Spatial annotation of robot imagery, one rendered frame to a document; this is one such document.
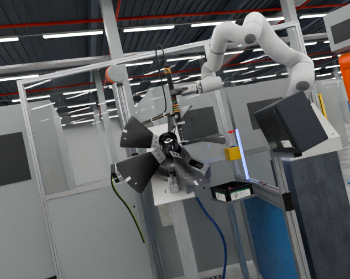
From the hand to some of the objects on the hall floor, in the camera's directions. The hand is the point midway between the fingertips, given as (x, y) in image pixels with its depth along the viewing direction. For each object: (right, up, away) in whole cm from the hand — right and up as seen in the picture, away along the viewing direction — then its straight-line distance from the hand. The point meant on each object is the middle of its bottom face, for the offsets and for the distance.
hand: (172, 92), depth 177 cm
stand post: (+19, -150, +5) cm, 152 cm away
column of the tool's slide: (-8, -158, +53) cm, 167 cm away
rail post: (+69, -137, -57) cm, 164 cm away
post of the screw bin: (+50, -143, -16) cm, 152 cm away
